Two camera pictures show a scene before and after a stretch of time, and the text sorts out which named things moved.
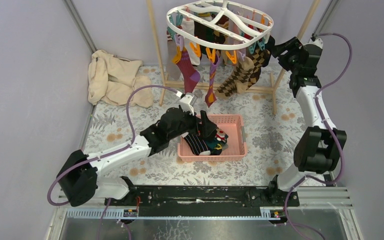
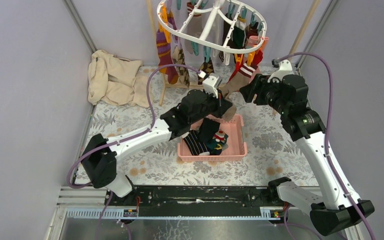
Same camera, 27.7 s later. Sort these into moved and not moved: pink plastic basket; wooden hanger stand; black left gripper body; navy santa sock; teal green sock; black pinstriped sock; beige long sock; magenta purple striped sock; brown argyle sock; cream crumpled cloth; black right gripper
Moved: beige long sock; black left gripper body; brown argyle sock; black right gripper; magenta purple striped sock
Not moved: teal green sock; navy santa sock; black pinstriped sock; wooden hanger stand; cream crumpled cloth; pink plastic basket
